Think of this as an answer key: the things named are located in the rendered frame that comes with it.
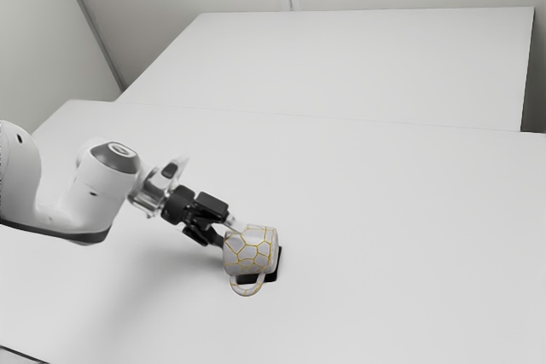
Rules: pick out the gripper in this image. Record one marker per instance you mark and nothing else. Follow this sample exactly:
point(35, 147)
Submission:
point(184, 203)

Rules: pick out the white mug with gold lines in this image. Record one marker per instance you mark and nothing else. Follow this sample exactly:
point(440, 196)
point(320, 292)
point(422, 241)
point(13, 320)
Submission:
point(249, 251)

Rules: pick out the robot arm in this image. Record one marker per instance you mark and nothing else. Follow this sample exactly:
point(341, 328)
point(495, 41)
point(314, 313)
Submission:
point(64, 193)

